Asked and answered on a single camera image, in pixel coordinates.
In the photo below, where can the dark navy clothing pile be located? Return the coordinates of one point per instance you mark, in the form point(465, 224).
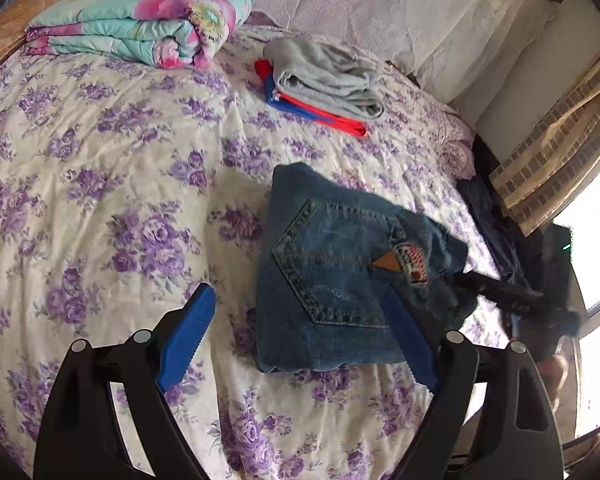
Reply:
point(499, 232)

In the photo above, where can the folded red blue garment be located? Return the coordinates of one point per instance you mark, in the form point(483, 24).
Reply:
point(293, 106)

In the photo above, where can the purple floral bed sheet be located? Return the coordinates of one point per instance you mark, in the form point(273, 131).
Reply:
point(123, 187)

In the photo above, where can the striped beige curtain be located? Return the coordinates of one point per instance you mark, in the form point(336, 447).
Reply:
point(557, 160)

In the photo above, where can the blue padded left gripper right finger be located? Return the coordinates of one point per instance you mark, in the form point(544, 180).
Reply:
point(412, 341)

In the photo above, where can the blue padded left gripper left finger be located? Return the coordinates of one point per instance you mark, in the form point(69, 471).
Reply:
point(179, 334)

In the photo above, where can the white lace pillow cover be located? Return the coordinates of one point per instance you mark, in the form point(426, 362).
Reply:
point(460, 51)

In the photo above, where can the folded floral teal quilt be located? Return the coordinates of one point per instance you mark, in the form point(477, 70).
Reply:
point(159, 33)

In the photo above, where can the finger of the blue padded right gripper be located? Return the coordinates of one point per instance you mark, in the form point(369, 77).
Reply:
point(506, 297)

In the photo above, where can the folded grey sweatpants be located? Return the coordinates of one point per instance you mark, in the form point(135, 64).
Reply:
point(325, 77)

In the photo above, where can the blue denim jeans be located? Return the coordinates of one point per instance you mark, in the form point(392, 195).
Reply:
point(328, 255)

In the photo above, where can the person's right hand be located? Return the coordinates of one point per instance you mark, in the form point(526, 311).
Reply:
point(553, 372)

